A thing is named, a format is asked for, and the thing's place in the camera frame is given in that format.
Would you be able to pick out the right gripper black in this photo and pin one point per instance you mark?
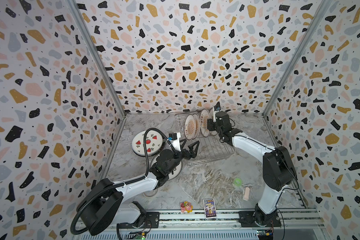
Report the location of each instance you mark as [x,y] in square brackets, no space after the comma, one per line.
[217,115]

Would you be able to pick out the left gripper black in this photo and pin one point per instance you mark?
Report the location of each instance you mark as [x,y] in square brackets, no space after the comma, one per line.
[188,156]

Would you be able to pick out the fruit pattern blue-rim plate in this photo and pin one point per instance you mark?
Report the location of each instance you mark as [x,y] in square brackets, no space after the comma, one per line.
[154,143]

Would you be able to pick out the red pattern white plate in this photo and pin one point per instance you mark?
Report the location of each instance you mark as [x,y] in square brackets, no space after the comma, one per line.
[211,112]

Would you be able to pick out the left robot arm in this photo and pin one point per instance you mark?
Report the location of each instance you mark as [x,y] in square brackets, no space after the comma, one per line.
[112,203]

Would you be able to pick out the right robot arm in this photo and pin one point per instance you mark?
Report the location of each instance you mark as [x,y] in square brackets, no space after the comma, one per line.
[278,169]

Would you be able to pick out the orange pattern white plate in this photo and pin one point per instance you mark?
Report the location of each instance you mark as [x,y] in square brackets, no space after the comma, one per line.
[204,116]

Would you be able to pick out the orange sunburst plate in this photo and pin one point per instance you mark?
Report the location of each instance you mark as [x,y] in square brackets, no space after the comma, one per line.
[190,127]

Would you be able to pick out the green plastic lid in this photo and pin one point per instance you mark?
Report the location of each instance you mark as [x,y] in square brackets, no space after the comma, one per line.
[237,182]

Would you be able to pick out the pink yellow toy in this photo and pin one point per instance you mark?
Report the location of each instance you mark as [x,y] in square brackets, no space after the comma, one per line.
[186,207]

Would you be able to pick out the purple card box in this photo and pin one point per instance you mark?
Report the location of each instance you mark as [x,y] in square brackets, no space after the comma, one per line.
[210,208]

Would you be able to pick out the pink eraser block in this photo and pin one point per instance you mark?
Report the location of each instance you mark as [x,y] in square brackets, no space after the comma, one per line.
[246,193]

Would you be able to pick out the metal wire dish rack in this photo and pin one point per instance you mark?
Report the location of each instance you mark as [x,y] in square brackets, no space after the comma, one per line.
[210,148]

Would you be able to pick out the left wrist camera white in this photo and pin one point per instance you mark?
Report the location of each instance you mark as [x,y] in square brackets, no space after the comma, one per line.
[174,140]

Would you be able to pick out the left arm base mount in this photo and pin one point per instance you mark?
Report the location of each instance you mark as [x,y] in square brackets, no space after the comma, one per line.
[144,220]

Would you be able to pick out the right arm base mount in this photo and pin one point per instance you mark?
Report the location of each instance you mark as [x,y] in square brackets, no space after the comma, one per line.
[254,219]

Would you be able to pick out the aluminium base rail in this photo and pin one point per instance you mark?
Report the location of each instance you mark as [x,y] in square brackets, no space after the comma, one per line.
[289,224]

